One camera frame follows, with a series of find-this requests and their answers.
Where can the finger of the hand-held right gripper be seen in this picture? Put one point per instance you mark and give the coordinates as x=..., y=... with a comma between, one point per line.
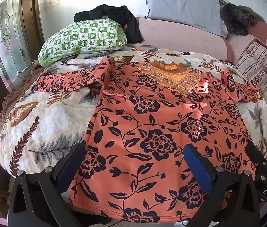
x=256, y=157

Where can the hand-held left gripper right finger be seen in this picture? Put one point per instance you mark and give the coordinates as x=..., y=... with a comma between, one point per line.
x=197, y=164

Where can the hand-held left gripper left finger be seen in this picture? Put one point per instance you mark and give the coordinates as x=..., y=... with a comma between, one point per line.
x=73, y=162

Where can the orange floral shirt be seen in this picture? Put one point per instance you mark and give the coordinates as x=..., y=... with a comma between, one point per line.
x=157, y=132

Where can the leaf print fleece blanket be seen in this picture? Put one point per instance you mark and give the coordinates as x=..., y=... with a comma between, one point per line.
x=46, y=123

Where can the striped floral cushion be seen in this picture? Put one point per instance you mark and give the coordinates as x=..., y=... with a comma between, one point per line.
x=263, y=75

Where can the pink backrest cushion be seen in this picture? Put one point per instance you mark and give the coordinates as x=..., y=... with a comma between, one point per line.
x=254, y=40

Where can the green checkered pillow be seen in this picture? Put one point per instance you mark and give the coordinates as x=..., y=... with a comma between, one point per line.
x=83, y=40

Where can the pink bolster cushion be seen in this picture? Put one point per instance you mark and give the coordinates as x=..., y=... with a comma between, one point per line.
x=183, y=39

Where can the leaded glass window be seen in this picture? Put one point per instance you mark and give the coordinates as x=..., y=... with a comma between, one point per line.
x=8, y=45

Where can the black garment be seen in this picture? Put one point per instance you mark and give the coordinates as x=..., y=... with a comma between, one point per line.
x=124, y=19

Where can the grey blue pillow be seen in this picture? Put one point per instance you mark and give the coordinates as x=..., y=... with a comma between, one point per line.
x=185, y=7

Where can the brown wooden window frame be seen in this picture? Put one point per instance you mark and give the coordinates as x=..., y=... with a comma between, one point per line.
x=30, y=16

